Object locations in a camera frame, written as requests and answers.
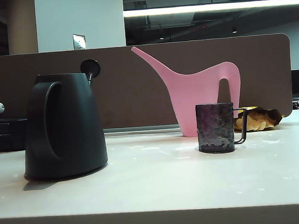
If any aluminium divider base rail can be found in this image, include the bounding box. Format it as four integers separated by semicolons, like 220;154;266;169
103;124;183;139

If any yellow potato chip bag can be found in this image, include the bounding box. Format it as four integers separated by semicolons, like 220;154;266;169
232;104;284;133

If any pink plastic watering can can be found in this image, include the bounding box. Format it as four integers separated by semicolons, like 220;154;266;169
130;40;245;141

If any long ceiling light strip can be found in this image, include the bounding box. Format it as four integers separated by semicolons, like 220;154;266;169
122;0;299;18

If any beige round column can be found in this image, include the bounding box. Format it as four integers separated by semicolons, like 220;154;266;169
5;0;39;56

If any black plastic electric kettle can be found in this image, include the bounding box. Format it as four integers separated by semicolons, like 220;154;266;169
17;58;110;182

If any purple textured glass cup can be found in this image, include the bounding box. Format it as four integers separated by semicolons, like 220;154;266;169
195;100;250;155

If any black storage box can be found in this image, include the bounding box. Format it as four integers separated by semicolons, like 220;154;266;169
0;117;30;153

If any silver wall switch plate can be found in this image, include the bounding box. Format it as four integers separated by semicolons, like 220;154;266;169
72;33;87;51

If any brown desk divider panel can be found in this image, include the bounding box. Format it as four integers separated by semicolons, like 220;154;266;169
0;33;295;136

